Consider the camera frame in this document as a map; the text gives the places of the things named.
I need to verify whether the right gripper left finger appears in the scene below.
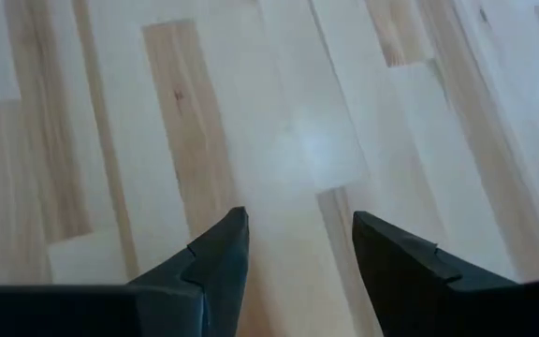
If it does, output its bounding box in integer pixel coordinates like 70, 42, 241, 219
0, 205, 252, 337

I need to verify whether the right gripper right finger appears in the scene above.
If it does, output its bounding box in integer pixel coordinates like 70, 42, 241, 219
351, 210, 539, 337

